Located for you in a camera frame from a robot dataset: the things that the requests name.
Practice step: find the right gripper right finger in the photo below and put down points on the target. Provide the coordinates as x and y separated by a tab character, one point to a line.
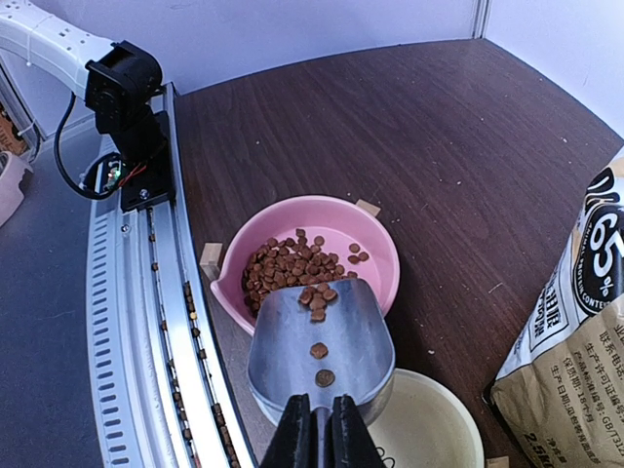
351	442

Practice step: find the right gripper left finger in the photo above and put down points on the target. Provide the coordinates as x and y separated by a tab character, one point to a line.
290	446

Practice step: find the metal food scoop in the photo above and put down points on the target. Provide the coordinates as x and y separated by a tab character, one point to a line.
321	365

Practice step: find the brown dog food bag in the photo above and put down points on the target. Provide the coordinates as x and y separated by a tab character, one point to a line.
560	389

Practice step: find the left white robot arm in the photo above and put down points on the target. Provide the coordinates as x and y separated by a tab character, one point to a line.
117	81

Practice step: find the yellow pet bowl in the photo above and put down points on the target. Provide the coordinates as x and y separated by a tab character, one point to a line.
426	425

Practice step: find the pink pet bowl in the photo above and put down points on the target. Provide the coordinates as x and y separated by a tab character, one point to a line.
362	242

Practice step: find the brown kibble in scoop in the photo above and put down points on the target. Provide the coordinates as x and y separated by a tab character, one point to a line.
316	300

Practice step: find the brown kibble in pink bowl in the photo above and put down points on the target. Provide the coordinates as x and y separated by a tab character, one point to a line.
290	262

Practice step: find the left aluminium frame post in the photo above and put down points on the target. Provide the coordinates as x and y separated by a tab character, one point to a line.
480	19

